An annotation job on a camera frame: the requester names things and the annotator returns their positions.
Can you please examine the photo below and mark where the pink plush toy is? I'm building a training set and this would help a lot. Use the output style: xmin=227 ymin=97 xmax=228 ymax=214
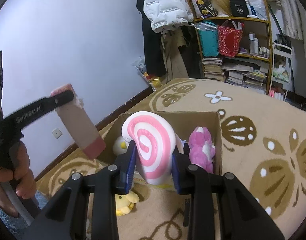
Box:
xmin=188 ymin=126 xmax=216 ymax=174

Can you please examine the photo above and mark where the person's left hand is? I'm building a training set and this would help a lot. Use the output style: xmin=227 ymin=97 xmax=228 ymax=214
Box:
xmin=0 ymin=141 xmax=36 ymax=217

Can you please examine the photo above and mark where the wooden shelf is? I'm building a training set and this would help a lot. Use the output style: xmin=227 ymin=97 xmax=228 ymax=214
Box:
xmin=189 ymin=0 xmax=273 ymax=94

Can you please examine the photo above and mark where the black hanging coat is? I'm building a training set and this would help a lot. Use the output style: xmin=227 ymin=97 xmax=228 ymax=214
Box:
xmin=136 ymin=0 xmax=166 ymax=77

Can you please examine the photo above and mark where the pink towel pack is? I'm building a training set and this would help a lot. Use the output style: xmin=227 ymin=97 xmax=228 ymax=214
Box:
xmin=50 ymin=83 xmax=106 ymax=159

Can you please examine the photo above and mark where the plastic bag with toys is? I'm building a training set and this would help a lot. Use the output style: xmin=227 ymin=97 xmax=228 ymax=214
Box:
xmin=133 ymin=57 xmax=163 ymax=91

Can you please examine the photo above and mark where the stack of books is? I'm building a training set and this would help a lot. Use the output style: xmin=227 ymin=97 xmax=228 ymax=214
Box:
xmin=201 ymin=56 xmax=225 ymax=82

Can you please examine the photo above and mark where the upper wall socket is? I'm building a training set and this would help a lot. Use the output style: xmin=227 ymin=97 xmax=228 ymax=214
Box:
xmin=52 ymin=128 xmax=62 ymax=139

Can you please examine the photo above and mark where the teal bag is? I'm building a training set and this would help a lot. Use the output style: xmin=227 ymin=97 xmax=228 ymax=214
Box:
xmin=197 ymin=21 xmax=218 ymax=57

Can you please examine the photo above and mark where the black box with 40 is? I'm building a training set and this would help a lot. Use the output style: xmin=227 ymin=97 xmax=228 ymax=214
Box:
xmin=230 ymin=0 xmax=249 ymax=17

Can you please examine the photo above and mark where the pink swirl lollipop pillow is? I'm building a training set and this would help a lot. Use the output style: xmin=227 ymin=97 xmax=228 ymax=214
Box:
xmin=122 ymin=111 xmax=176 ymax=185

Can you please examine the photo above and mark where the red gift bag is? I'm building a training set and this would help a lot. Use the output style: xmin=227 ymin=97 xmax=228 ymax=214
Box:
xmin=217 ymin=20 xmax=244 ymax=57

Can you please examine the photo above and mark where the beige patterned carpet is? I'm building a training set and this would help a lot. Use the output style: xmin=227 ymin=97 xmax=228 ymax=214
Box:
xmin=37 ymin=79 xmax=306 ymax=239

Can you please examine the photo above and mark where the blonde wig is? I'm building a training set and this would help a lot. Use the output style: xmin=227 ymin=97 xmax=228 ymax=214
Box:
xmin=210 ymin=0 xmax=233 ymax=17

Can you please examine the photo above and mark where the white fluffy chick plush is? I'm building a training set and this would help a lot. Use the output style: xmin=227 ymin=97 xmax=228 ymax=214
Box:
xmin=112 ymin=136 xmax=129 ymax=156

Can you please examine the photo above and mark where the white puffer jacket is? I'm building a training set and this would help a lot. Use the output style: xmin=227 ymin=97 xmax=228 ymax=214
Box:
xmin=143 ymin=0 xmax=193 ymax=33

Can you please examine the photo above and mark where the yellow dog plush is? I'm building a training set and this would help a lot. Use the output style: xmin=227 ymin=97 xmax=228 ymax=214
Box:
xmin=115 ymin=190 xmax=139 ymax=216

